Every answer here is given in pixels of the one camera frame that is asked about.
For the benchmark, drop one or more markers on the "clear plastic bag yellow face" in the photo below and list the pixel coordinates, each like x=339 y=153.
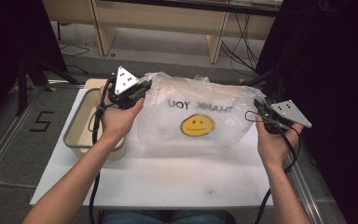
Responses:
x=174 y=124

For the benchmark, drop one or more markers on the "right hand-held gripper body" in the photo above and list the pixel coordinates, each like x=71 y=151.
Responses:
x=289 y=112

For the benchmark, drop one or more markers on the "person's legs in jeans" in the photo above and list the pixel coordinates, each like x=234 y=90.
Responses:
x=136 y=217

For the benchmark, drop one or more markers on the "light wooden desk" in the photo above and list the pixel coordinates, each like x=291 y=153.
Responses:
x=155 y=18

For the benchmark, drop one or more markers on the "person's right hand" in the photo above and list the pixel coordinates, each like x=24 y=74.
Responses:
x=273 y=149

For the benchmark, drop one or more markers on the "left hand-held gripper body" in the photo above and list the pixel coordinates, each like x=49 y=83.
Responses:
x=124 y=84

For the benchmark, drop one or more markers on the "dark curtain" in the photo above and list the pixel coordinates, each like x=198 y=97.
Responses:
x=12 y=37
x=338 y=77

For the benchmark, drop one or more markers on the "beige basket with grey rim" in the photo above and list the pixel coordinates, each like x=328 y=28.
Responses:
x=74 y=137

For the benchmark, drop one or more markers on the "black tripod stand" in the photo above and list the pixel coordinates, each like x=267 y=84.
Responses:
x=21 y=87

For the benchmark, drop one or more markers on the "black metal stand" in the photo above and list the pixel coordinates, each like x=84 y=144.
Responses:
x=276 y=84

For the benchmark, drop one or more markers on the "person's left hand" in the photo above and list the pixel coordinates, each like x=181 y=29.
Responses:
x=115 y=124

